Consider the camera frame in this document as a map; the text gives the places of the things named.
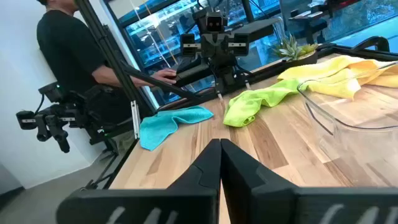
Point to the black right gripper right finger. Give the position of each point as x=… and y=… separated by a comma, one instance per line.
x=264, y=202

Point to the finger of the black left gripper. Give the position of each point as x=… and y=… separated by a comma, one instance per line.
x=209, y=46
x=222, y=46

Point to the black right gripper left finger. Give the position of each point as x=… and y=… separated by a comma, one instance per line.
x=192, y=202

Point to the lime green microfiber towel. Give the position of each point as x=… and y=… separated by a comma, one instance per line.
x=248, y=105

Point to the teal microfiber towel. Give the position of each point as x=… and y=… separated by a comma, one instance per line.
x=168, y=124

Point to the yellow microfiber towel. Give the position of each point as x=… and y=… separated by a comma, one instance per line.
x=335, y=74

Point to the grey side table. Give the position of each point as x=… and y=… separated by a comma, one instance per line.
x=258, y=29

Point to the potted succulent plant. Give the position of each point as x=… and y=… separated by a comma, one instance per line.
x=293, y=49

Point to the person's hand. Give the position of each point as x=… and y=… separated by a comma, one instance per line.
x=164, y=77

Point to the clear plastic bin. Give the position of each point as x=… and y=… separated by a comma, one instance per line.
x=357, y=140

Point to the person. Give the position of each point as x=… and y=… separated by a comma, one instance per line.
x=68, y=46

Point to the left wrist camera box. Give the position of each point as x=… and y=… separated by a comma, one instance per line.
x=214, y=22

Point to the silver frame bracket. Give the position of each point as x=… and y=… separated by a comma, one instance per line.
x=135, y=119

